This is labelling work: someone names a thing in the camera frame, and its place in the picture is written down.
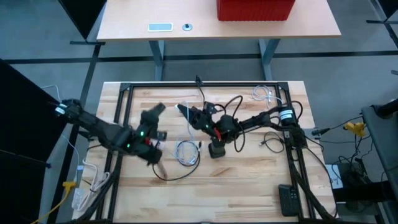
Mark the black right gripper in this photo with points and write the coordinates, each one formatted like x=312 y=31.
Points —
x=205 y=124

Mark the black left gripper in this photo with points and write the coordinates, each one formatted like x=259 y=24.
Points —
x=146 y=144

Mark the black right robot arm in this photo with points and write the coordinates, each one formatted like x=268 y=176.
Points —
x=258 y=119

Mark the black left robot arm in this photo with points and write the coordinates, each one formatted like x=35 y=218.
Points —
x=99 y=130

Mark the beige desk with grey legs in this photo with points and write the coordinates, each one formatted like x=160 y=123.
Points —
x=217 y=29

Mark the clear plastic bag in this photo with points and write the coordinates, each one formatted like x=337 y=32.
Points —
x=77 y=199

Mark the red plastic bin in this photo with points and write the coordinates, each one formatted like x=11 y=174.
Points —
x=255 y=9

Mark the large black partition panel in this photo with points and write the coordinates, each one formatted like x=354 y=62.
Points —
x=25 y=140

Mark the black cylindrical connector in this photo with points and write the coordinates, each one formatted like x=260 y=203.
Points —
x=320 y=131

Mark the white paper label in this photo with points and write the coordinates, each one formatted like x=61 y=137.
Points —
x=334 y=177

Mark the yellow clamp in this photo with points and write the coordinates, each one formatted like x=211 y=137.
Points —
x=356 y=127

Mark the black equipment base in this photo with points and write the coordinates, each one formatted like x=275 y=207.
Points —
x=367 y=193

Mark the grey cart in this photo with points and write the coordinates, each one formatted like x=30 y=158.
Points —
x=382 y=137

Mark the black pole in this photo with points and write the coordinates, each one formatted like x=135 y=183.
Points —
x=388 y=107

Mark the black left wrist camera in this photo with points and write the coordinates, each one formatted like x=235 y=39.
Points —
x=161 y=135

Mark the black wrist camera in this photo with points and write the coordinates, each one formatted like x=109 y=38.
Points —
x=161 y=135
x=210 y=108

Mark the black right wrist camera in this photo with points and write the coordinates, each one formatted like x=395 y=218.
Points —
x=210 y=108

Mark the black aluminium rig frame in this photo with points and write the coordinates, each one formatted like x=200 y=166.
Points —
x=155 y=84

